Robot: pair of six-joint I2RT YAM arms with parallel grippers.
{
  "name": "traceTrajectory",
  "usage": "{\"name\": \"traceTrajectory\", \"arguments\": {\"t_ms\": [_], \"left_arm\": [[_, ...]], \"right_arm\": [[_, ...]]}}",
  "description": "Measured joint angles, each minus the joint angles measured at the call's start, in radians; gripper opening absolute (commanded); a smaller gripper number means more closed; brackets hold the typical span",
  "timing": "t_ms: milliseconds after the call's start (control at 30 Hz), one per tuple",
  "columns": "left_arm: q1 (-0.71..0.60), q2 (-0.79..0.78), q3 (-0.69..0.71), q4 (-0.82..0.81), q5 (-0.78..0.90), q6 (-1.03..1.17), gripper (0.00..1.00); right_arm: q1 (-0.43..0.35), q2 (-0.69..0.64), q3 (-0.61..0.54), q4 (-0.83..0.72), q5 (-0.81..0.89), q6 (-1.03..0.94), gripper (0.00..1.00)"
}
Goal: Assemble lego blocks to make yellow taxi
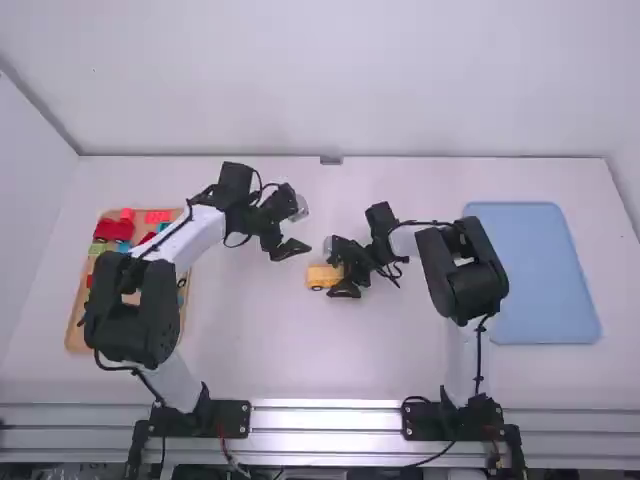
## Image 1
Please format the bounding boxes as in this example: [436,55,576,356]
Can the black cable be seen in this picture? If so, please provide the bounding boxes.
[471,319,489,401]
[93,348,146,396]
[222,227,257,250]
[414,438,501,470]
[377,252,412,291]

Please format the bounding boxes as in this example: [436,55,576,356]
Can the blue mat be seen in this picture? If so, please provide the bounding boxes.
[460,201,603,346]

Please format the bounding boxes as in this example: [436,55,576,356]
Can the yellow toy car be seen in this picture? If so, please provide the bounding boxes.
[306,263,347,293]

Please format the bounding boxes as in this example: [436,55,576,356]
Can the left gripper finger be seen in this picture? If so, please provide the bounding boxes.
[273,237,314,263]
[258,223,283,263]

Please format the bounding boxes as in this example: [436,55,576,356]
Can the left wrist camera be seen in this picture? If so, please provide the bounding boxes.
[291,191,312,225]

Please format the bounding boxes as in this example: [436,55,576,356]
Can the tan tray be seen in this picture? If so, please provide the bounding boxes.
[63,207,194,355]

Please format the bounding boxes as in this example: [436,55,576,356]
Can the silver rails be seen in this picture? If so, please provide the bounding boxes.
[0,397,640,469]

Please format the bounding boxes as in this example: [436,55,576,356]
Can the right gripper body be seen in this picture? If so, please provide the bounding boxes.
[333,237,376,292]

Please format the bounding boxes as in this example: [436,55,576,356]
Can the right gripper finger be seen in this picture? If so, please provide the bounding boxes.
[326,279,364,300]

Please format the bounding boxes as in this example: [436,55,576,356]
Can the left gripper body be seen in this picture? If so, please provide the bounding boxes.
[254,182,298,237]

